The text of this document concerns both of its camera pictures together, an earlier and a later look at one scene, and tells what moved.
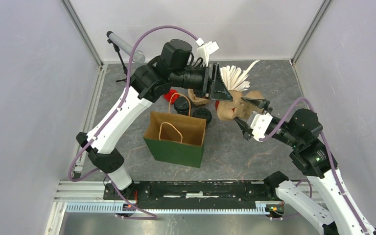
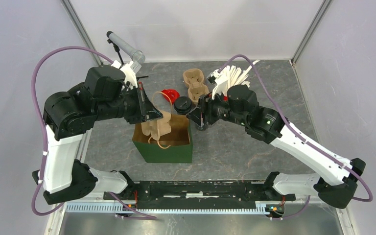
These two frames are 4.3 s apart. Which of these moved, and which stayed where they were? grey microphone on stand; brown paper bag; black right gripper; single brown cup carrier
Moved: single brown cup carrier; black right gripper; brown paper bag
Stayed: grey microphone on stand
